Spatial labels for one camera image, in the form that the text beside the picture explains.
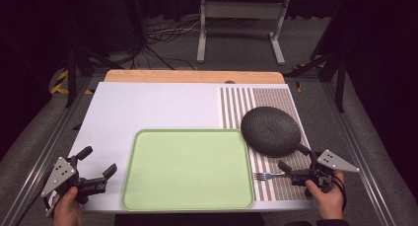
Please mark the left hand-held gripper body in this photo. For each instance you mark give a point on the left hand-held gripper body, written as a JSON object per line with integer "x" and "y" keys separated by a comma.
{"x": 62, "y": 175}

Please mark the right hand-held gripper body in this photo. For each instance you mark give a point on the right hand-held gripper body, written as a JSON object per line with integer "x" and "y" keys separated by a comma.
{"x": 332, "y": 162}

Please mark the silver metal fork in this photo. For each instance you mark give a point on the silver metal fork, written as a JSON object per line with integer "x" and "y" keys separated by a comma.
{"x": 267, "y": 176}

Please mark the person's left hand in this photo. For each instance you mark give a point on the person's left hand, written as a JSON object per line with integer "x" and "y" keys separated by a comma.
{"x": 67, "y": 208}

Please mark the person's right hand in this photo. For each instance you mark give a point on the person's right hand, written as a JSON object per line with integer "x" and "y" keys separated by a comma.
{"x": 327, "y": 201}

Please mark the white table board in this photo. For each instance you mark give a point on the white table board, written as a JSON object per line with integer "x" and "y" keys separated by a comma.
{"x": 148, "y": 107}

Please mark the light green tray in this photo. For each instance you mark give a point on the light green tray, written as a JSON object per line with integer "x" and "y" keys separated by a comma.
{"x": 187, "y": 169}

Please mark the black tripod stand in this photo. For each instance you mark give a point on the black tripod stand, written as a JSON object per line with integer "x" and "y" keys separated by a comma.
{"x": 70, "y": 74}

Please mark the striped woven placemat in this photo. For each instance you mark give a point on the striped woven placemat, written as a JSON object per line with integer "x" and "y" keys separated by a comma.
{"x": 236, "y": 102}

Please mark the black metal stand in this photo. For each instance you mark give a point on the black metal stand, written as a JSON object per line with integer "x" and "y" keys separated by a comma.
{"x": 340, "y": 74}

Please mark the wooden table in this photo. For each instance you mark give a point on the wooden table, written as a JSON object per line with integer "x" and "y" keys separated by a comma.
{"x": 194, "y": 76}

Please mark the aluminium frame rail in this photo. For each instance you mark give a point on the aluminium frame rail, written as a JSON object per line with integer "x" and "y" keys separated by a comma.
{"x": 39, "y": 163}
{"x": 361, "y": 153}

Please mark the white metal stand frame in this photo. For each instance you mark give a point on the white metal stand frame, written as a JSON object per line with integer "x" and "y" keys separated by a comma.
{"x": 241, "y": 10}

